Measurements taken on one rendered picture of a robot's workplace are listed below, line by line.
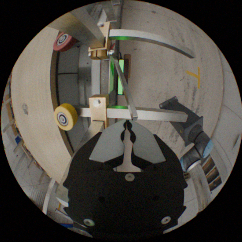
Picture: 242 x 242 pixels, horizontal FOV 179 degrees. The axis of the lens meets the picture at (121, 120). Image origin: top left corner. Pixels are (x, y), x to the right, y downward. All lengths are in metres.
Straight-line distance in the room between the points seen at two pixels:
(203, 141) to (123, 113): 0.66
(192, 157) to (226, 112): 2.20
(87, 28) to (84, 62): 0.40
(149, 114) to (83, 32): 0.27
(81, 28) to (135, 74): 1.00
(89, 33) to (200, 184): 0.81
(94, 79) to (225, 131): 2.86
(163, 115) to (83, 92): 0.43
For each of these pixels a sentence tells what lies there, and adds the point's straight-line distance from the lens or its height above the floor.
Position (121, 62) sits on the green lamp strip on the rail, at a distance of 0.39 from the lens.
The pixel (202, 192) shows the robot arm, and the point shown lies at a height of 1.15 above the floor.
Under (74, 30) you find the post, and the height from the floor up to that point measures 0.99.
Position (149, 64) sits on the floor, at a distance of 1.15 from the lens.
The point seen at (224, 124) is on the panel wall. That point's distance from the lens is 2.78.
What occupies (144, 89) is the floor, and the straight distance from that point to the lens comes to 1.12.
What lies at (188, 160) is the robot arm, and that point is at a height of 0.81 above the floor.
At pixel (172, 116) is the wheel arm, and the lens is 0.30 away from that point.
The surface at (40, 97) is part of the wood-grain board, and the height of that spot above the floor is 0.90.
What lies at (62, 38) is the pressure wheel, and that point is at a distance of 0.29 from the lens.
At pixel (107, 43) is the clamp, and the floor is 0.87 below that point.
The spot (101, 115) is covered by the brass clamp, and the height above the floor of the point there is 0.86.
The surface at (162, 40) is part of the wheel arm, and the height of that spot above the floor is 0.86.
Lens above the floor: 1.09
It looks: 62 degrees down
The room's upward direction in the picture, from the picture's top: 176 degrees counter-clockwise
